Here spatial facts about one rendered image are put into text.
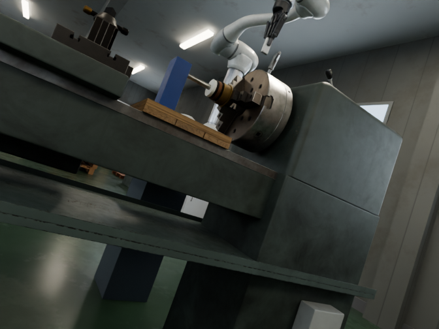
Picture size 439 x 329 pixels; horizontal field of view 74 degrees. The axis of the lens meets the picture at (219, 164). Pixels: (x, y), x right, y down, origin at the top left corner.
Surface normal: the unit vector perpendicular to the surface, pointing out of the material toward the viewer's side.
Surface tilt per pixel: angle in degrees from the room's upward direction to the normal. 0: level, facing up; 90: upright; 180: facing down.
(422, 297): 90
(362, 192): 90
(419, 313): 90
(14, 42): 90
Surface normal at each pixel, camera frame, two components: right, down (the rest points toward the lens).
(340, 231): 0.47, 0.10
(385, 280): -0.77, -0.33
